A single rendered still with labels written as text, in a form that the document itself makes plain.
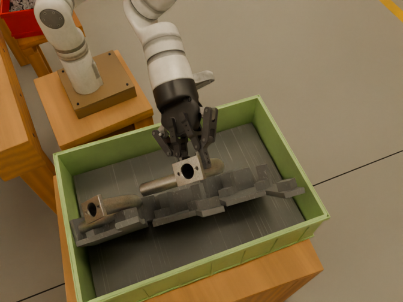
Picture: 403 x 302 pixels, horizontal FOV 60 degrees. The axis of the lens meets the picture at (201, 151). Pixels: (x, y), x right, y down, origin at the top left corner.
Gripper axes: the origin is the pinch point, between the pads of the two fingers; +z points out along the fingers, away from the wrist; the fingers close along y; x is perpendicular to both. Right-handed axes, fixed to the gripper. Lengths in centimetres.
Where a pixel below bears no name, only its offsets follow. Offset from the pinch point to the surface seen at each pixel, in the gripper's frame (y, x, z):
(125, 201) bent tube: -17.2, -1.5, 2.6
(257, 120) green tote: -11, 54, -12
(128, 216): -16.9, -1.8, 5.4
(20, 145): -65, 7, -23
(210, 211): -4.7, 7.6, 8.7
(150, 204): -29.4, 17.4, 4.2
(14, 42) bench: -168, 75, -120
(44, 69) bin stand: -96, 42, -65
